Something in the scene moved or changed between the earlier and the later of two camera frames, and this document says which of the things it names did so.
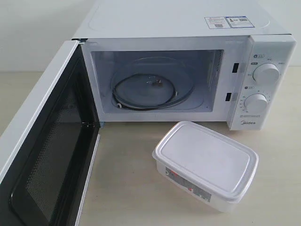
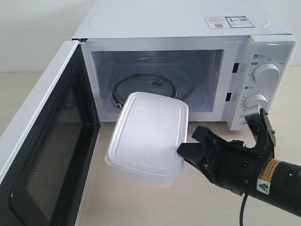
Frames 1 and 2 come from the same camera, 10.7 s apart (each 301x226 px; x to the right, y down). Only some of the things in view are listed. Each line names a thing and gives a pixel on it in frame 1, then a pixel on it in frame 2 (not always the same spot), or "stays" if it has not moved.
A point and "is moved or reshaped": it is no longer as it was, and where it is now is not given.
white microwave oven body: x=230 y=61 stays
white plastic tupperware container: x=213 y=169 is moved or reshaped
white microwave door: x=45 y=182 stays
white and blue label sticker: x=228 y=22 stays
